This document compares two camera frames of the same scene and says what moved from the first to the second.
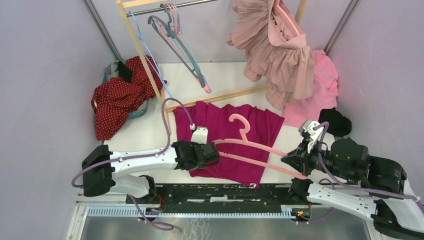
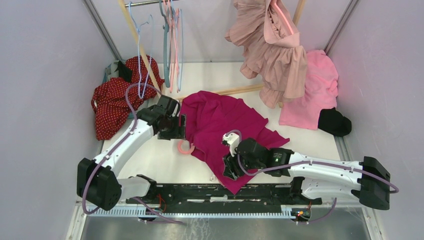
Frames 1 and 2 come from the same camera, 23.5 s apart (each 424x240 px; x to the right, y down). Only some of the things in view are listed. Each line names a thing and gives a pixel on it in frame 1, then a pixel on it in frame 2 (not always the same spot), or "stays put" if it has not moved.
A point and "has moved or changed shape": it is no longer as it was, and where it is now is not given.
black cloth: x=338 y=125 stays put
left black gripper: x=194 y=144 -> x=179 y=132
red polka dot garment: x=113 y=100 stays put
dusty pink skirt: x=274 y=52 has moved or changed shape
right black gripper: x=299 y=158 -> x=230 y=164
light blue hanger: x=152 y=59 -> x=137 y=26
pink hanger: x=246 y=143 has moved or changed shape
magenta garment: x=263 y=131 has moved or changed shape
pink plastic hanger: x=275 y=3 has moved or changed shape
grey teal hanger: x=166 y=26 -> x=165 y=26
